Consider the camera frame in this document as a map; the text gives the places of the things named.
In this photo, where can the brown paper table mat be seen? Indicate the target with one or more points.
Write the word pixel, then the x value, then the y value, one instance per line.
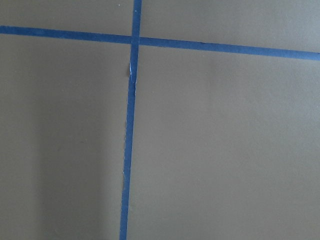
pixel 159 119

